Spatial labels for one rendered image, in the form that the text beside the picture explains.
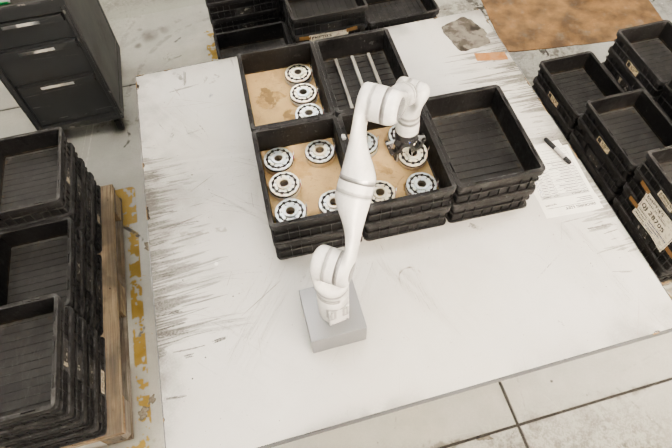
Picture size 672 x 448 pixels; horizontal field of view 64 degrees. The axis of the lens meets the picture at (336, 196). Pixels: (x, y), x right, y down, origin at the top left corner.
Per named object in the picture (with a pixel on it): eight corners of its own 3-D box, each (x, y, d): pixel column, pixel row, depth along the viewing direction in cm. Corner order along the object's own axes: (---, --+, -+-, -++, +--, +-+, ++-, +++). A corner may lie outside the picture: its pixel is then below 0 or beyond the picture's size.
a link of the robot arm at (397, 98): (425, 82, 147) (395, 75, 149) (401, 92, 123) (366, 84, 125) (417, 115, 150) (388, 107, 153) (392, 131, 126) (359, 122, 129)
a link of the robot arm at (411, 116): (428, 115, 169) (401, 106, 171) (434, 79, 156) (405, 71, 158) (420, 131, 165) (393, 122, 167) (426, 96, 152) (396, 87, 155)
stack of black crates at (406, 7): (415, 27, 332) (421, -23, 304) (432, 59, 316) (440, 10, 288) (352, 39, 327) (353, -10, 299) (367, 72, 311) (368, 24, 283)
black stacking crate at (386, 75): (414, 121, 201) (417, 99, 192) (337, 136, 198) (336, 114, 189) (385, 51, 223) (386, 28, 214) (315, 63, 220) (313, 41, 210)
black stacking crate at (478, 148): (536, 191, 183) (546, 170, 173) (452, 208, 179) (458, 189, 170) (491, 107, 204) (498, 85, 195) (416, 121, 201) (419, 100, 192)
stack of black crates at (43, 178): (103, 254, 249) (60, 199, 211) (36, 270, 245) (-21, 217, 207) (101, 185, 270) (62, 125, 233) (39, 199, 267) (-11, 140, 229)
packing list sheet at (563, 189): (608, 207, 191) (609, 206, 191) (548, 222, 188) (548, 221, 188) (563, 138, 209) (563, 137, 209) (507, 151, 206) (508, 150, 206)
